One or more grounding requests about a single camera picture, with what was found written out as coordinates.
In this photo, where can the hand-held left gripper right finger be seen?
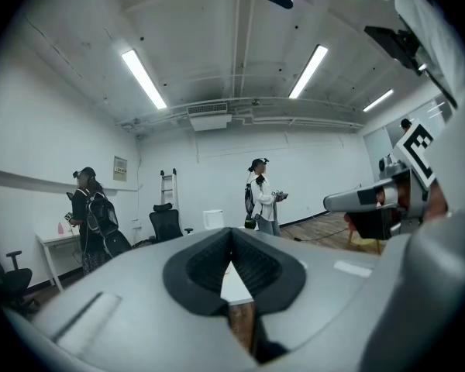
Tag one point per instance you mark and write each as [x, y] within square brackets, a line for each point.
[325, 293]

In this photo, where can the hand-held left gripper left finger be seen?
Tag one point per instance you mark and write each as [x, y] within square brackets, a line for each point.
[112, 324]

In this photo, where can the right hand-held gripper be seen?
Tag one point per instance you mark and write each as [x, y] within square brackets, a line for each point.
[414, 145]

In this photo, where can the person's right hand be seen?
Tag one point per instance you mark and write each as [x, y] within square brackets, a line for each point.
[404, 192]

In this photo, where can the round wooden side table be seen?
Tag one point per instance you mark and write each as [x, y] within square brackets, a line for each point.
[366, 242]

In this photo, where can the white desk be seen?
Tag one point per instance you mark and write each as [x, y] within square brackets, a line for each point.
[50, 240]

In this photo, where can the white ceiling pipes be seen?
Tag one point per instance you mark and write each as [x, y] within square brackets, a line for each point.
[279, 119]

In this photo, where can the ceiling tube light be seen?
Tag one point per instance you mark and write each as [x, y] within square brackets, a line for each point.
[144, 79]
[308, 72]
[377, 100]

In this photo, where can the pink bottle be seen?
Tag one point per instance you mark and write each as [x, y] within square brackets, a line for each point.
[60, 229]

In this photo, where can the black headrest office chair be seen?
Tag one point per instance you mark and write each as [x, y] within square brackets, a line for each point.
[164, 225]

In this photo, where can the white kettle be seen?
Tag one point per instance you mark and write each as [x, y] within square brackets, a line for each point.
[213, 220]

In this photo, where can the aluminium ladder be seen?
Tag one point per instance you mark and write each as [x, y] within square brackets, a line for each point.
[166, 192]

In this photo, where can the white ceiling air conditioner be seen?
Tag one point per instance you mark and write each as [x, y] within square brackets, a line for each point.
[211, 120]

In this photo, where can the person in white printed clothing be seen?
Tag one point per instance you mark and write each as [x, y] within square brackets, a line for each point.
[430, 10]

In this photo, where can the grey wall panel box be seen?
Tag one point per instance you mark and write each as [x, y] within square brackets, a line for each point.
[120, 169]

